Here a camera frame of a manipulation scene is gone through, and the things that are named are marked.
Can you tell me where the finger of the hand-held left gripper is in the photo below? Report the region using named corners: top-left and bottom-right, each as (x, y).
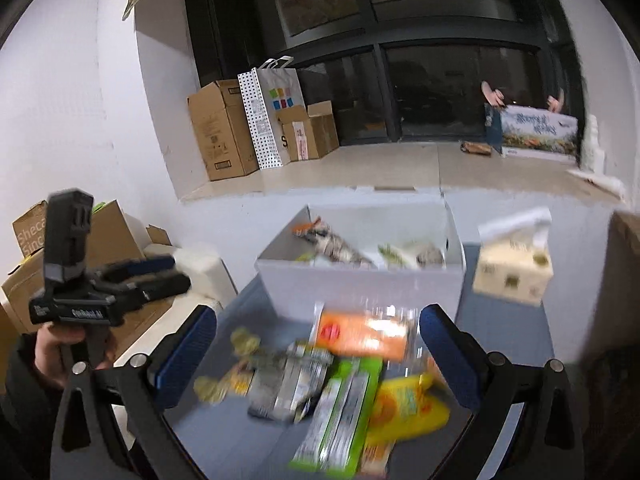
top-left (122, 271), bottom-right (193, 307)
top-left (97, 254), bottom-right (177, 283)

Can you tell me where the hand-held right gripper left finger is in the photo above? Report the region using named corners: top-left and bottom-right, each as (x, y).
top-left (50, 305), bottom-right (218, 480)

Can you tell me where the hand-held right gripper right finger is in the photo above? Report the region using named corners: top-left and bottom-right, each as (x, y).
top-left (419, 304), bottom-right (588, 480)

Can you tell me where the round yellow snack packet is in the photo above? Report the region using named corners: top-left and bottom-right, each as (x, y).
top-left (227, 327), bottom-right (263, 361)
top-left (192, 365), bottom-right (251, 406)

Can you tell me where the silver snack packet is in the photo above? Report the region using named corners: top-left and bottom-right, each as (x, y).
top-left (247, 342), bottom-right (336, 423)

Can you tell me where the white cardboard box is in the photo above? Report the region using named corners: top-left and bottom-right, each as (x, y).
top-left (255, 195), bottom-right (467, 323)

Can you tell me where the small orange snack packet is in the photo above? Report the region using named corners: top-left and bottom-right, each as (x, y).
top-left (357, 440), bottom-right (396, 478)

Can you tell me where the green snack bar packet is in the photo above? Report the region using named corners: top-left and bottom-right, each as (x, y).
top-left (290, 357), bottom-right (383, 476)

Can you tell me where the person's left forearm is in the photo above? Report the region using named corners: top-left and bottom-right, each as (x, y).
top-left (0, 335), bottom-right (71, 480)

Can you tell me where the person's left hand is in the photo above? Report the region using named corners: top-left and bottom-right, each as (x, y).
top-left (32, 324), bottom-right (118, 390)

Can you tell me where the large plain cardboard box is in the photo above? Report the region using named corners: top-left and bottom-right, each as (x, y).
top-left (0, 260), bottom-right (173, 361)

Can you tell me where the printed brown cardboard box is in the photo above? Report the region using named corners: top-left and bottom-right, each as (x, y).
top-left (12, 199), bottom-right (148, 281)

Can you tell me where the blue grey tablecloth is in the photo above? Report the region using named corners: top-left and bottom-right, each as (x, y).
top-left (165, 242), bottom-right (556, 480)

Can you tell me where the grey snack packet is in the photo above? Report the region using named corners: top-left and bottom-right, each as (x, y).
top-left (415, 242), bottom-right (448, 267)

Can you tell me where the cream tissue pack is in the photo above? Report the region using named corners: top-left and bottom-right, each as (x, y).
top-left (472, 207), bottom-right (555, 307)

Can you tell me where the green white snack packet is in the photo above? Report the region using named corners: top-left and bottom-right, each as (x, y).
top-left (377, 242), bottom-right (421, 268)

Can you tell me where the tall brown cardboard box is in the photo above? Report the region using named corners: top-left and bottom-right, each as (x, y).
top-left (187, 79), bottom-right (261, 182)

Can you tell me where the black white patterned packet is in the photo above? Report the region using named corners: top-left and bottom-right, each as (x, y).
top-left (292, 217), bottom-right (378, 268)

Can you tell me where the brown side counter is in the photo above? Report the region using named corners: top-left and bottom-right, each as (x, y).
top-left (582, 210), bottom-right (640, 361)

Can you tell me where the white dotted paper bag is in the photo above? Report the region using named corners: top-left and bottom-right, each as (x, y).
top-left (237, 55), bottom-right (307, 171)

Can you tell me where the small red-labelled cardboard box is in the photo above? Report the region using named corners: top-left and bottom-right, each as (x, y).
top-left (276, 101), bottom-right (341, 162)

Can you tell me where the landscape printed gift box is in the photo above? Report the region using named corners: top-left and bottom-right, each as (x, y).
top-left (484, 102), bottom-right (580, 161)

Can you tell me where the white plastic bottle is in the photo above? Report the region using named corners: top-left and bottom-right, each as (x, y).
top-left (580, 114), bottom-right (606, 171)

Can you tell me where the dark window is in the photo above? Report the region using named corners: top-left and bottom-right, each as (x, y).
top-left (182, 0), bottom-right (586, 148)

